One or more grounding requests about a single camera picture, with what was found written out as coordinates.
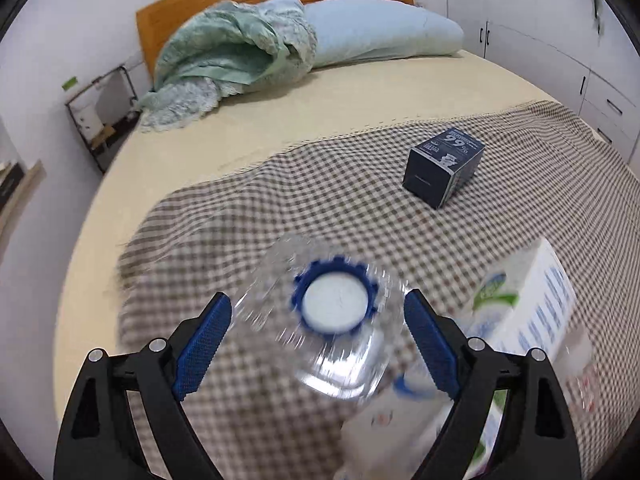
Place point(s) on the clear plastic bottle blue cap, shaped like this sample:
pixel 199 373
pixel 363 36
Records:
pixel 330 305

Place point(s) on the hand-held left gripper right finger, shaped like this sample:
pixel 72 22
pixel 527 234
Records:
pixel 432 345

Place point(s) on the black metal bedside rack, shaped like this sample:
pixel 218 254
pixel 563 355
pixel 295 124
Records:
pixel 95 146

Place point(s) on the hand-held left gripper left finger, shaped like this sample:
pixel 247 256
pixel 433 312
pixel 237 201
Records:
pixel 205 345

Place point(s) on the brown checkered blanket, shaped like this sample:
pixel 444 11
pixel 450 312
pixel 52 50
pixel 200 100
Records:
pixel 325 190

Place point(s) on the clear bottle red label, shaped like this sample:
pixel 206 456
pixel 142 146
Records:
pixel 580 365

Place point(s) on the green lace-edged quilt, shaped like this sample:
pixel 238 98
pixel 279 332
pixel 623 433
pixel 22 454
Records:
pixel 220 50

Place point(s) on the white wardrobe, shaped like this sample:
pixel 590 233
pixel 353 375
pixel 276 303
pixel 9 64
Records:
pixel 540 20

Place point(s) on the bed with checkered cover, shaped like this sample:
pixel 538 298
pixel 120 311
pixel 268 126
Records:
pixel 200 135

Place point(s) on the light blue pillow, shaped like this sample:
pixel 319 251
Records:
pixel 380 30

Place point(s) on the small green tag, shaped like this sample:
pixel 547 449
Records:
pixel 70 83

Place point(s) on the dark blue box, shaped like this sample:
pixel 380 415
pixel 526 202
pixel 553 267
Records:
pixel 435 180

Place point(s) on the white carton green blue print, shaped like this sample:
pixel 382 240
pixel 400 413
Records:
pixel 530 285

